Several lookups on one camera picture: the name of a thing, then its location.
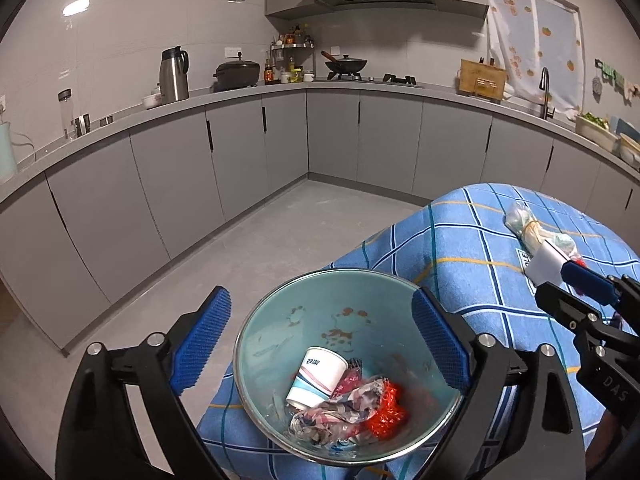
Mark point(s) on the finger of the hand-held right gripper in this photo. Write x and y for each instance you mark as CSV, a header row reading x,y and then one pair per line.
x,y
590,280
570,310

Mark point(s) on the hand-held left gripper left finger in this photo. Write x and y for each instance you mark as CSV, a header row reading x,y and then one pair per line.
x,y
200,345

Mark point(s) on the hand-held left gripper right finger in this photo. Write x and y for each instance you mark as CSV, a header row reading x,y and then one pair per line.
x,y
440,340

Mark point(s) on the red plastic bag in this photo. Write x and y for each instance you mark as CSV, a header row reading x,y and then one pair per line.
x,y
387,410

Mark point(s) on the pink plastic wrapper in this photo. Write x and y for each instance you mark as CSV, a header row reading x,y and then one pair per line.
x,y
350,380

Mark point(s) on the teal waste bin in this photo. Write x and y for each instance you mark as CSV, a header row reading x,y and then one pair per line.
x,y
300,310

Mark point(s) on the plaid wrapper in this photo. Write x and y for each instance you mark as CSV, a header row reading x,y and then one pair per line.
x,y
345,407

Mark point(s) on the white paper cup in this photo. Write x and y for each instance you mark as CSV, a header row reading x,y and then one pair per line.
x,y
320,370

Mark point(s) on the clear bag with tissue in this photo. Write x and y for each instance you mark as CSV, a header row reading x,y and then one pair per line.
x,y
525,225

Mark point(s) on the blue plaid tablecloth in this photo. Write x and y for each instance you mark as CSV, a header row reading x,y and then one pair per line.
x,y
475,240

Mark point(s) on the beige bowl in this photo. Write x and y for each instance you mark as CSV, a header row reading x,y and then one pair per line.
x,y
631,149

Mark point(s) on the white plastic basin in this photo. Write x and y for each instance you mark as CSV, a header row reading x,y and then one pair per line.
x,y
595,135

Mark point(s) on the blue lidded container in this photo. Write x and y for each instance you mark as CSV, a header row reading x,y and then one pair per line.
x,y
625,127

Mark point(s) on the green vegetables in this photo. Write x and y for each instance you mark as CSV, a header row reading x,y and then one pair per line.
x,y
594,119

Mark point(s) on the grey kitchen counter cabinets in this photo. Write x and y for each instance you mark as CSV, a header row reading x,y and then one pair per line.
x,y
175,160

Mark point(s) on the dark kitchen faucet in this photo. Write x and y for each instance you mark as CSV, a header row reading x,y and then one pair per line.
x,y
545,95

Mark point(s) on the small white bowl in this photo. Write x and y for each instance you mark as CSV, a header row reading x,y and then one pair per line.
x,y
151,101

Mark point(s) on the white printed curtain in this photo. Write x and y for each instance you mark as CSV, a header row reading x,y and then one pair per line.
x,y
530,35

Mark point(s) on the gas stove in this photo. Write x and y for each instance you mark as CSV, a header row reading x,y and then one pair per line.
x,y
395,80

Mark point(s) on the glass jar with black lid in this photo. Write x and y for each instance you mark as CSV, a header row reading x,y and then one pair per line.
x,y
67,115

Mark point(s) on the steel thermos jug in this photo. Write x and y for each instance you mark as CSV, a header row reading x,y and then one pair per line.
x,y
174,77

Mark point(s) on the mint green kettle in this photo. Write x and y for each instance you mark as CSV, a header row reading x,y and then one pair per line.
x,y
6,155

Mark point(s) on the black wok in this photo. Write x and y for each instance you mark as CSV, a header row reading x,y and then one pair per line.
x,y
347,65

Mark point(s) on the spice rack with bottles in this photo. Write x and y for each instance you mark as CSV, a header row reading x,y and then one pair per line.
x,y
292,67

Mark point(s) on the wall hook rack with cloths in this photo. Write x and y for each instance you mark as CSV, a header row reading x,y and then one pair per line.
x,y
615,72

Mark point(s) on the black wall outlets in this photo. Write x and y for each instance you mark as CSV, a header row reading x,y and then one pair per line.
x,y
95,121

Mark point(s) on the white wall outlet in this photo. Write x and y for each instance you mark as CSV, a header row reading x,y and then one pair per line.
x,y
234,52

